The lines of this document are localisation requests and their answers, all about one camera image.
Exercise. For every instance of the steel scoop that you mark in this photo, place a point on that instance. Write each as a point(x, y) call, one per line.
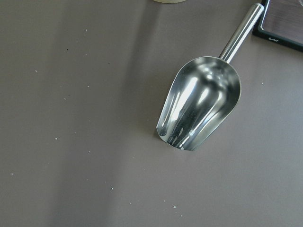
point(204, 92)

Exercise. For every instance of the wooden stand with round base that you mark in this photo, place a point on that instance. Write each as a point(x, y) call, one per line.
point(169, 1)

